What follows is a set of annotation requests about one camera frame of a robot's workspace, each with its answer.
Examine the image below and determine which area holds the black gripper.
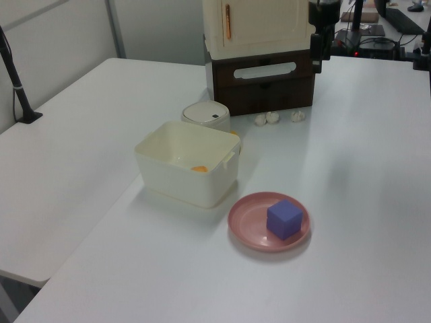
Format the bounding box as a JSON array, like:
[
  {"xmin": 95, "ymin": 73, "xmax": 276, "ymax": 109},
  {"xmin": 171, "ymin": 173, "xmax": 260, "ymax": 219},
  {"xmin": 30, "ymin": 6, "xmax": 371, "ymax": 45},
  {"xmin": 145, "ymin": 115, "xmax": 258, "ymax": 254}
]
[{"xmin": 308, "ymin": 0, "xmax": 341, "ymax": 74}]

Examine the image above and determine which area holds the purple cube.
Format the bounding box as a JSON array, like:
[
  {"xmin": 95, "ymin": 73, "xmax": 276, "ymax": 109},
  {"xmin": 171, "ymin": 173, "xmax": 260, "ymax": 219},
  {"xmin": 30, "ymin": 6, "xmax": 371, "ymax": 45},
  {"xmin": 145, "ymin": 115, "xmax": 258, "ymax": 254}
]
[{"xmin": 266, "ymin": 199, "xmax": 303, "ymax": 242}]

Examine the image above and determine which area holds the black electronics box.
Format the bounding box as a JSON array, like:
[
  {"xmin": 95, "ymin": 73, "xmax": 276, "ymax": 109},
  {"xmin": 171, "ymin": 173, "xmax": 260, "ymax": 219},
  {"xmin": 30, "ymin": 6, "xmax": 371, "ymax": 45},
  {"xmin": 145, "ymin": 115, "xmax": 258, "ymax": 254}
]
[{"xmin": 331, "ymin": 29, "xmax": 407, "ymax": 60}]

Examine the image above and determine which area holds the brown cardboard box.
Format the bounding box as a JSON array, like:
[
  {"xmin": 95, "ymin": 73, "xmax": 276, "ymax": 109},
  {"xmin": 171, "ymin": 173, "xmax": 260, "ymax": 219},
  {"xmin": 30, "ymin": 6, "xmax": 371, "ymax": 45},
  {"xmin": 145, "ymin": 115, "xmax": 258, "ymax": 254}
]
[{"xmin": 340, "ymin": 11, "xmax": 380, "ymax": 24}]

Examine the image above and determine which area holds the cream plastic cabinet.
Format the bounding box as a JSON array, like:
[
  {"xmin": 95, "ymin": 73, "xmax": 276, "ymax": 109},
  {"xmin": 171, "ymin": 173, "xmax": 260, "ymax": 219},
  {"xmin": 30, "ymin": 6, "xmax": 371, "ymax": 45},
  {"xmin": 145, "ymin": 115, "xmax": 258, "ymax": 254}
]
[{"xmin": 201, "ymin": 0, "xmax": 311, "ymax": 63}]

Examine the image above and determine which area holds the dark brown wooden drawer box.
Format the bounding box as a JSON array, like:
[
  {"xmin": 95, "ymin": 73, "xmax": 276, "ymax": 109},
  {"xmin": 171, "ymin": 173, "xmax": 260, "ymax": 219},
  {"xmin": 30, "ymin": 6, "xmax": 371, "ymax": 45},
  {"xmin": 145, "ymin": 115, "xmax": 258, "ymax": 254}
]
[{"xmin": 203, "ymin": 33, "xmax": 318, "ymax": 117}]

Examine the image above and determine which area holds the black keyboard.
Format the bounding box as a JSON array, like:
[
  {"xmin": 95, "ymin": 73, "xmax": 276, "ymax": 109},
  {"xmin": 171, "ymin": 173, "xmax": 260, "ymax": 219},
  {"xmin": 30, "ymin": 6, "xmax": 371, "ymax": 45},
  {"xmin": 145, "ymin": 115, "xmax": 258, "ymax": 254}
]
[{"xmin": 383, "ymin": 7, "xmax": 426, "ymax": 34}]

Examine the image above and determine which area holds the small round lidded bin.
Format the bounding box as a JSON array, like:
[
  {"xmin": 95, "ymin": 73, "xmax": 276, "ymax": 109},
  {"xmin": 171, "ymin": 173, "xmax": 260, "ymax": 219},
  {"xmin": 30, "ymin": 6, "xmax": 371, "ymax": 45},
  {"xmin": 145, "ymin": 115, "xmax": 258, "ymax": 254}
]
[{"xmin": 181, "ymin": 102, "xmax": 232, "ymax": 134}]

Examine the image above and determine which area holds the pink plate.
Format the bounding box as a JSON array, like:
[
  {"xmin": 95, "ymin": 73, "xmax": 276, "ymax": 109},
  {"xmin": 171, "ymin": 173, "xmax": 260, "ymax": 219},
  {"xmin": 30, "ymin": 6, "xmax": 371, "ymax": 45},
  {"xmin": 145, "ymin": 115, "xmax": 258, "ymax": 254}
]
[{"xmin": 228, "ymin": 191, "xmax": 312, "ymax": 253}]

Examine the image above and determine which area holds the cream open storage box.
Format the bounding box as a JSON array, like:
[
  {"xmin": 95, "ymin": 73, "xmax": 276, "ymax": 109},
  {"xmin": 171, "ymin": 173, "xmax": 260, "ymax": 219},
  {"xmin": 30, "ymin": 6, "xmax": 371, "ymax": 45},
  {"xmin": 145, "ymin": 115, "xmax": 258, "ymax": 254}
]
[{"xmin": 133, "ymin": 120, "xmax": 243, "ymax": 211}]

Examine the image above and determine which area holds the black clamped stand pole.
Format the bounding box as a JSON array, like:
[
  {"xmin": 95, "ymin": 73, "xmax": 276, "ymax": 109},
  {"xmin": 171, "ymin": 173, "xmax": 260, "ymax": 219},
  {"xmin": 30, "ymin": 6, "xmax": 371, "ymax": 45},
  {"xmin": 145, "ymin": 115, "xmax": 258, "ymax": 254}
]
[{"xmin": 0, "ymin": 25, "xmax": 44, "ymax": 124}]

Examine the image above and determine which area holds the white drawer handle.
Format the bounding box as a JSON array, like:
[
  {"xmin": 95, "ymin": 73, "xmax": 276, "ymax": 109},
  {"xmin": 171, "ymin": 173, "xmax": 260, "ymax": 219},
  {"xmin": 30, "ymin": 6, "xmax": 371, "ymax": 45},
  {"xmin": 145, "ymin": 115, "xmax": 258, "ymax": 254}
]
[{"xmin": 232, "ymin": 61, "xmax": 298, "ymax": 82}]

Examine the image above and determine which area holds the copper cabinet door handle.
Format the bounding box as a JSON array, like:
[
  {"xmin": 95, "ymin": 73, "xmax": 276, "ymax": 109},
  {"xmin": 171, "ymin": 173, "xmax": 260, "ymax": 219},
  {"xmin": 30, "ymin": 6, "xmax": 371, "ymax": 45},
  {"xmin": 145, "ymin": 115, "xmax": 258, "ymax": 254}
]
[{"xmin": 224, "ymin": 3, "xmax": 234, "ymax": 40}]

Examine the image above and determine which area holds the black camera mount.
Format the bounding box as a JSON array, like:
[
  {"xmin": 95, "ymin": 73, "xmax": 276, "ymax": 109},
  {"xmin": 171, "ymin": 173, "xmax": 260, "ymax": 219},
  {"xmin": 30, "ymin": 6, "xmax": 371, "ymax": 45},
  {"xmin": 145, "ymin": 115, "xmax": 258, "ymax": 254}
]
[{"xmin": 411, "ymin": 30, "xmax": 431, "ymax": 71}]

